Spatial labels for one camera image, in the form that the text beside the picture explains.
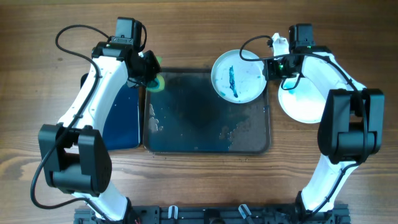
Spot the large dark serving tray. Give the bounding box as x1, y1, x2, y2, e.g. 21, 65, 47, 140
142, 67, 271, 155

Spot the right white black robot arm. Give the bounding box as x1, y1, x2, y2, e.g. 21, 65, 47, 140
264, 24, 384, 215

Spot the small black water tray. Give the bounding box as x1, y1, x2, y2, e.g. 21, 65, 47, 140
80, 73, 141, 151

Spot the green yellow sponge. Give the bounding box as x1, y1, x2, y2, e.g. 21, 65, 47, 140
146, 72, 165, 93

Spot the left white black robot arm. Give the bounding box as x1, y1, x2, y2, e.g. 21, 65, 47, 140
36, 17, 165, 223

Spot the white plate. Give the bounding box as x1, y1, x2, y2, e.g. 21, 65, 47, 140
211, 50, 267, 104
278, 78, 326, 124

